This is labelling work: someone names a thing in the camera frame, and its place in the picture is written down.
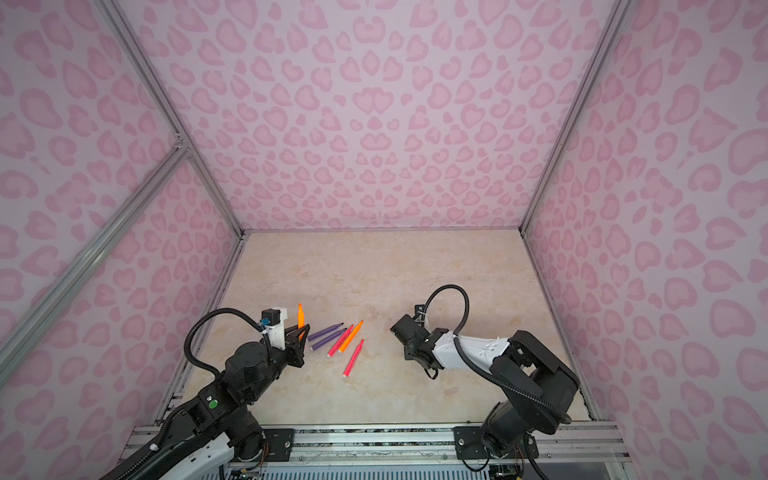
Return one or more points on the upper purple marker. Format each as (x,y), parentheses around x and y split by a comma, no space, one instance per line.
(325,331)

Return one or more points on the diagonal aluminium frame bar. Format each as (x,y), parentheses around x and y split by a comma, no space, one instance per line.
(39,319)

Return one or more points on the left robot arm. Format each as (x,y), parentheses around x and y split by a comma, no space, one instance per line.
(216,426)

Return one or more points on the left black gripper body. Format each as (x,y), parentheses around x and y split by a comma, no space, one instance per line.
(291,355)

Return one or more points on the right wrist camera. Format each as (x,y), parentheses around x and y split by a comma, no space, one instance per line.
(420,313)

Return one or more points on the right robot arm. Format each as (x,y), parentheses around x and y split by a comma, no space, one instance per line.
(538,386)

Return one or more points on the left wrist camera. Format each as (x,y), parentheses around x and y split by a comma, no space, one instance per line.
(273,321)

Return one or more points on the corner aluminium post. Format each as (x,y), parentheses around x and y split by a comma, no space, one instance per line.
(129,42)
(620,14)

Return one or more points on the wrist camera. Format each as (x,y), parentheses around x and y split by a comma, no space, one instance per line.
(420,313)
(273,321)

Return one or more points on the pink marker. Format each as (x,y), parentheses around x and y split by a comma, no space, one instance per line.
(352,361)
(337,345)

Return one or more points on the right corner aluminium post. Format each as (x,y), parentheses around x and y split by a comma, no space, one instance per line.
(620,14)

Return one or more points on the left corner aluminium post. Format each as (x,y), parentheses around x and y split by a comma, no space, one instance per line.
(129,42)

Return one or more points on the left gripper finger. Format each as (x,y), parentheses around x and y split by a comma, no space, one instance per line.
(291,335)
(302,342)

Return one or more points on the orange marker in group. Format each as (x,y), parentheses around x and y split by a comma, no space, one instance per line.
(350,337)

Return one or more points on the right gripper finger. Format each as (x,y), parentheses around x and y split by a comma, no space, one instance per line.
(431,370)
(424,359)

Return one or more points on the lower purple marker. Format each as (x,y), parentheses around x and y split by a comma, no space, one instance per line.
(330,338)

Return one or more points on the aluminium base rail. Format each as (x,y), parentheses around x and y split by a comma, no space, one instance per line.
(583,450)

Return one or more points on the orange marker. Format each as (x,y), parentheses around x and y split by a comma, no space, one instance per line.
(300,320)
(350,337)

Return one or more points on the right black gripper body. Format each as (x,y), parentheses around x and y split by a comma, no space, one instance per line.
(408,350)

